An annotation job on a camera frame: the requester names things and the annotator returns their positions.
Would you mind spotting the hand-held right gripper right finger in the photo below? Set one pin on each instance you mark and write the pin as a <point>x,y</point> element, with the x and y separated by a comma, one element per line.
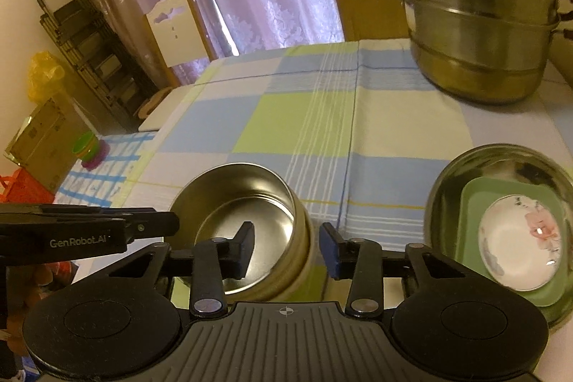
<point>329,247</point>

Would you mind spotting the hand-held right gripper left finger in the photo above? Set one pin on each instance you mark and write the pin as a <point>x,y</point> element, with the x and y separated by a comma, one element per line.
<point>244,247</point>

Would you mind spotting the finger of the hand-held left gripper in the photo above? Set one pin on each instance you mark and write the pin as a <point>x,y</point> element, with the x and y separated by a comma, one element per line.
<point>152,223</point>

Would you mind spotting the cream bowl with steel lining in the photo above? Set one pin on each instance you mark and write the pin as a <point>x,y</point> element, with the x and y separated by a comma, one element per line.
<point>250,203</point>

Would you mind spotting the large stainless steel plate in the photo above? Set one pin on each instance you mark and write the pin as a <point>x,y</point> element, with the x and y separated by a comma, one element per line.
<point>452,194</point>

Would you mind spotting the green square plate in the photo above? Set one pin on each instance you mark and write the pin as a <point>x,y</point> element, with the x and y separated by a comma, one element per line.
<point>470,207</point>

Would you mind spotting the white floral dish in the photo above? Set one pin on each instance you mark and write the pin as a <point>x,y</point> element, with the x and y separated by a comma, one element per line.
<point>515,256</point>

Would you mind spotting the blue checked cloth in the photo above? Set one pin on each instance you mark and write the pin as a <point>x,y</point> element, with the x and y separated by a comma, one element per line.
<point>121,158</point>

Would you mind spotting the red bag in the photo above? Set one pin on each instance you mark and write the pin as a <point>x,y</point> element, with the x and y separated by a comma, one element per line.
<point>18,187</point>

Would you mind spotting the green and purple cup stack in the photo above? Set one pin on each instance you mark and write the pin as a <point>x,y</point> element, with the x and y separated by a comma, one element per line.
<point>92,151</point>

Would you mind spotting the cardboard box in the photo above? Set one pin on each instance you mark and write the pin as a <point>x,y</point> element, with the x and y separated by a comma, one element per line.
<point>40,140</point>

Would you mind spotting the checked pastel tablecloth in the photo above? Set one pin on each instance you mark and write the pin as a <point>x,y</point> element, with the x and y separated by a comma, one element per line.
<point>313,118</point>

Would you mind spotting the yellow plastic bag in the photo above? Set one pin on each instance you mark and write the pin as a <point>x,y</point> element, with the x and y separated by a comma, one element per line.
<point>44,73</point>

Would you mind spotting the black folding rack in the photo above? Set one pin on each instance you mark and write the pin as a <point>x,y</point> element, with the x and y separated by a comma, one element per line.
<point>89,51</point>

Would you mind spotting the white wooden chair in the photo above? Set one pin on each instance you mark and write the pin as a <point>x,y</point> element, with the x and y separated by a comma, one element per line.
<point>172,37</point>

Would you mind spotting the stainless steel steamer pot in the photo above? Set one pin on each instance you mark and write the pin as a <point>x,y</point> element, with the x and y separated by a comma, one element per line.
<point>470,28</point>

